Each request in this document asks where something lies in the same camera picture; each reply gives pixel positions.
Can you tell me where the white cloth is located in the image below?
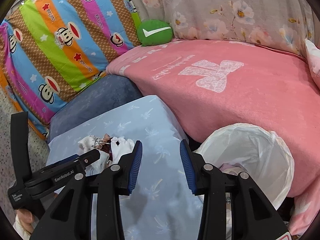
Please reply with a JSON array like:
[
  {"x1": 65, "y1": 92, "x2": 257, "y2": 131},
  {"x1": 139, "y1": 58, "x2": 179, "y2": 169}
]
[{"x1": 86, "y1": 151, "x2": 110, "y2": 176}]

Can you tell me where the white sock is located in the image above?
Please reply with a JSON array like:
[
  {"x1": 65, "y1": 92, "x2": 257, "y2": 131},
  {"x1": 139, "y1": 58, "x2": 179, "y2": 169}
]
[{"x1": 78, "y1": 135, "x2": 99, "y2": 155}]

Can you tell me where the white glove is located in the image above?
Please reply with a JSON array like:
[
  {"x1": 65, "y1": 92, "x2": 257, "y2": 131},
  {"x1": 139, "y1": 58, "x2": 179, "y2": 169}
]
[{"x1": 111, "y1": 137, "x2": 135, "y2": 164}]

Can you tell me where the dark red velvet scrunchie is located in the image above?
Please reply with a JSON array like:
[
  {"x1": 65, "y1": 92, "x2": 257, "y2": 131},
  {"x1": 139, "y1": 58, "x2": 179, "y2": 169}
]
[{"x1": 99, "y1": 134, "x2": 113, "y2": 160}]

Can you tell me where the white lined trash bin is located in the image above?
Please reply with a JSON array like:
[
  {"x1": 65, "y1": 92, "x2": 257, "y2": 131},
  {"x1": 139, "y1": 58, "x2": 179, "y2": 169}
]
[{"x1": 195, "y1": 123, "x2": 295, "y2": 209}]

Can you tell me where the person's left hand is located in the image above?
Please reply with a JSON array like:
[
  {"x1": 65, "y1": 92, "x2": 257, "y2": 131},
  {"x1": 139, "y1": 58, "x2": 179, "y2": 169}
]
[{"x1": 13, "y1": 209, "x2": 35, "y2": 240}]

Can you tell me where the dark blue cushion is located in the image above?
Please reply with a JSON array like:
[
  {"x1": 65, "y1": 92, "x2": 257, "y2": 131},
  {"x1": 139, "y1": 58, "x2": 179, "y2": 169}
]
[{"x1": 47, "y1": 75, "x2": 143, "y2": 142}]

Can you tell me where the pink bow blanket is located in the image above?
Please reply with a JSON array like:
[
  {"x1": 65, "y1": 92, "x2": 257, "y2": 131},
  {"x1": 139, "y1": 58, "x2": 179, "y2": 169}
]
[{"x1": 106, "y1": 40, "x2": 319, "y2": 235}]

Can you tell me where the colourful monkey striped bedding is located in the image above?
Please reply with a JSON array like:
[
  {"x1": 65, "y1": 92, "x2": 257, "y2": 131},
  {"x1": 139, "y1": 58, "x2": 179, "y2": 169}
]
[{"x1": 1, "y1": 0, "x2": 141, "y2": 138}]

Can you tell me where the small pink white pillow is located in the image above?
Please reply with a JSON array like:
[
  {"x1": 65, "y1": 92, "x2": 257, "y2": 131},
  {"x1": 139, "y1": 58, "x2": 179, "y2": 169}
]
[{"x1": 305, "y1": 39, "x2": 320, "y2": 89}]

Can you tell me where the green checkmark plush cushion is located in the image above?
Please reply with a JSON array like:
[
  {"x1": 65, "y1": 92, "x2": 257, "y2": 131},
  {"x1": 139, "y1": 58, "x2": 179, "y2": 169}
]
[{"x1": 137, "y1": 20, "x2": 174, "y2": 47}]

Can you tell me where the grey floral quilt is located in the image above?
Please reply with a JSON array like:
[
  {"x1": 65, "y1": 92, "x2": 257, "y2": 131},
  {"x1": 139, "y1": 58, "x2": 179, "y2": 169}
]
[{"x1": 133, "y1": 0, "x2": 319, "y2": 56}]

